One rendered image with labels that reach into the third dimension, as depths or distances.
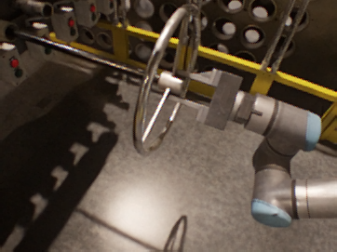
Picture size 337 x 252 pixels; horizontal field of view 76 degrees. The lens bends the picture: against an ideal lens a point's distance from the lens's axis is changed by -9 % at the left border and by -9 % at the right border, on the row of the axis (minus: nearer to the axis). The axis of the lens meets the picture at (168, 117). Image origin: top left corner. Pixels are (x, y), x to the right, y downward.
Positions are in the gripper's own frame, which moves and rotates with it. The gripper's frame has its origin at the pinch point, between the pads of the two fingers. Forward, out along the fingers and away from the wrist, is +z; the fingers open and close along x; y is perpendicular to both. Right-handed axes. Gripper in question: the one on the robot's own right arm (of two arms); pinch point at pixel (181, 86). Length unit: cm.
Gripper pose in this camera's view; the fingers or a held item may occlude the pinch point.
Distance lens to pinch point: 58.4
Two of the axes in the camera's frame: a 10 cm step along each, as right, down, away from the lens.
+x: 3.2, -9.4, -1.3
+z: -9.2, -3.4, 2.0
